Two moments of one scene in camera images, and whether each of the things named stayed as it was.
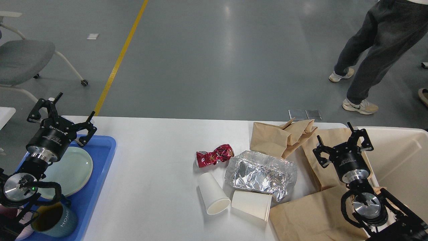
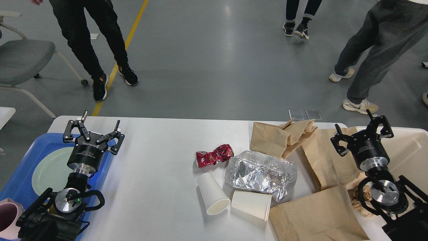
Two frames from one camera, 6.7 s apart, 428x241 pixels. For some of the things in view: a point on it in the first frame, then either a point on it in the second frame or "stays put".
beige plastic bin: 398,164 stays put
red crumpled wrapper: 220,154 stays put
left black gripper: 51,141 -> 88,151
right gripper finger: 367,145 -> 386,131
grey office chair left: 21,59 stays put
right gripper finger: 321,148 -> 339,136
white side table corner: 6,113 stays put
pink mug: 9,222 stays put
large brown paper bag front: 318,217 stays put
